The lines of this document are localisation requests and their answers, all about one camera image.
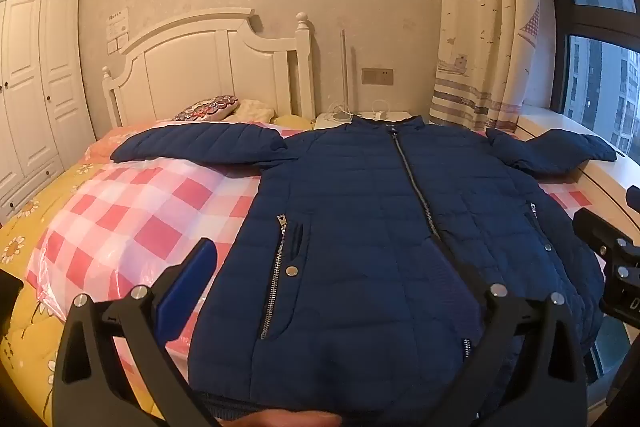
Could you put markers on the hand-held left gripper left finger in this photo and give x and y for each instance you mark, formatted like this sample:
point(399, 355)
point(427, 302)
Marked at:
point(187, 279)

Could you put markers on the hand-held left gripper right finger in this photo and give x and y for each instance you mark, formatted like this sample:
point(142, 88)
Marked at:
point(460, 297)

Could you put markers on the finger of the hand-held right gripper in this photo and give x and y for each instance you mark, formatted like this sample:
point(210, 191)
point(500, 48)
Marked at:
point(592, 227)
point(634, 198)

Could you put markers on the navy blue puffer jacket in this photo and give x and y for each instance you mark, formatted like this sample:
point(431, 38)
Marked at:
point(360, 207)

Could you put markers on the white window sill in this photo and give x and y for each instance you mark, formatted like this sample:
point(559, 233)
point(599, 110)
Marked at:
point(615, 177)

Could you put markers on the red white checkered plastic sheet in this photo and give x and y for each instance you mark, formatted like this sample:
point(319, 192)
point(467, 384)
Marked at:
point(150, 207)

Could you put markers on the dark framed window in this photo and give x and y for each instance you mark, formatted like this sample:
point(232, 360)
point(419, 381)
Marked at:
point(600, 82)

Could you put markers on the patterned purple pillow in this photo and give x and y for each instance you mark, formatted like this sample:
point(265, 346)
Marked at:
point(207, 108)

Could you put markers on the yellow floral bedsheet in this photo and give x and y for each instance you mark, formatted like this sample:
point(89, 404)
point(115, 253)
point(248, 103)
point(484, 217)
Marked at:
point(20, 232)

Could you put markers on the cream pillow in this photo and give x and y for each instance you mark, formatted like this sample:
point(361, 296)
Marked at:
point(255, 111)

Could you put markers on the white nightstand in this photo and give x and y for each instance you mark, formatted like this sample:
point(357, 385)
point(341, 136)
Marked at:
point(330, 122)

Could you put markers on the white wooden headboard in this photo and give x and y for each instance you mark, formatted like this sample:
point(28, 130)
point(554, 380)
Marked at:
point(200, 67)

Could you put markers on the sailboat print curtain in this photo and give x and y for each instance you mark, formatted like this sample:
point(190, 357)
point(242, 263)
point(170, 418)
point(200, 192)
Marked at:
point(475, 7)

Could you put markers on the white wardrobe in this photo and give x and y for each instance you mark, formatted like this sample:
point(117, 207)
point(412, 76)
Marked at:
point(30, 82)

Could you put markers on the white standing pole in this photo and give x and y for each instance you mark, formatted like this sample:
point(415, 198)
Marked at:
point(343, 67)

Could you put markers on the beige wall socket panel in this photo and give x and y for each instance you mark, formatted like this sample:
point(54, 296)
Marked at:
point(377, 77)

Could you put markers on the white wall switch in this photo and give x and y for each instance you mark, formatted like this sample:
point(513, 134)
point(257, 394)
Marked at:
point(116, 45)

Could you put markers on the white paper wall notice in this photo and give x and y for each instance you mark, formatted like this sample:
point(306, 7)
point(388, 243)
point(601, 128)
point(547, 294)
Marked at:
point(117, 23)

